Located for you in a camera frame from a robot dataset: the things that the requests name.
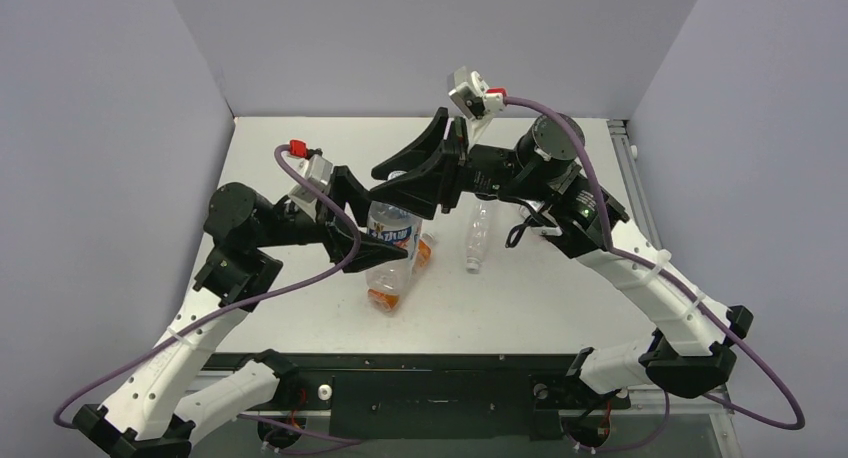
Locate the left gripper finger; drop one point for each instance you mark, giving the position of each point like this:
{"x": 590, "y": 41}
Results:
{"x": 347, "y": 191}
{"x": 356, "y": 250}

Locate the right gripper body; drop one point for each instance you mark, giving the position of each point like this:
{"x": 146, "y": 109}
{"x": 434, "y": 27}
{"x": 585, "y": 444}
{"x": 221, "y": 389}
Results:
{"x": 454, "y": 170}

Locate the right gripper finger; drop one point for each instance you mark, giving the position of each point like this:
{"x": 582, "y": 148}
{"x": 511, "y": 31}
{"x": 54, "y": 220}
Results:
{"x": 418, "y": 182}
{"x": 418, "y": 151}

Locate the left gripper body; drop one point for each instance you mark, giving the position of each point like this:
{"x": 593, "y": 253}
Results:
{"x": 298, "y": 227}

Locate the clear blue-label bottle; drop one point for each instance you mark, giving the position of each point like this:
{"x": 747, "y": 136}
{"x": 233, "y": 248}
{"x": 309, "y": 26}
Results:
{"x": 394, "y": 225}

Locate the orange tea bottle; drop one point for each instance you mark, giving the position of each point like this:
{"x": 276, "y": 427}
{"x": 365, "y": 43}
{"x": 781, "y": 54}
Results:
{"x": 389, "y": 282}

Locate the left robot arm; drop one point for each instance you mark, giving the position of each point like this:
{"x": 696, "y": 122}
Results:
{"x": 152, "y": 414}

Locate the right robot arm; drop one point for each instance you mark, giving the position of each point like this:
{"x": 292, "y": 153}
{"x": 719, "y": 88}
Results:
{"x": 566, "y": 195}

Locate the clear crushed bottle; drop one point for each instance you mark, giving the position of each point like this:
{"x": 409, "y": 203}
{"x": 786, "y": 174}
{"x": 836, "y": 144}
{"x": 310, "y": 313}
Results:
{"x": 482, "y": 217}

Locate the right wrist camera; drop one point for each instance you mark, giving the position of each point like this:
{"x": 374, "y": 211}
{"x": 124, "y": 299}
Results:
{"x": 478, "y": 102}

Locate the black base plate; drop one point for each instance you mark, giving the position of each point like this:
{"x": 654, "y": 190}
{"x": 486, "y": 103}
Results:
{"x": 435, "y": 396}

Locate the aluminium frame rail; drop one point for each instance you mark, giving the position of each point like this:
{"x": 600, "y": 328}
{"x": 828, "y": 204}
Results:
{"x": 639, "y": 177}

